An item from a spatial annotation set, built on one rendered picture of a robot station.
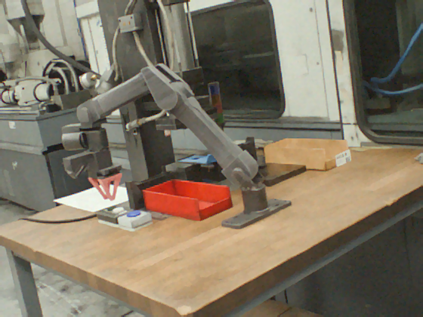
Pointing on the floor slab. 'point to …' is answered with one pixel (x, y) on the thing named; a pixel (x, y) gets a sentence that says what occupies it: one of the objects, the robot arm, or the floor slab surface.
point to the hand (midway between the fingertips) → (109, 197)
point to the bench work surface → (220, 243)
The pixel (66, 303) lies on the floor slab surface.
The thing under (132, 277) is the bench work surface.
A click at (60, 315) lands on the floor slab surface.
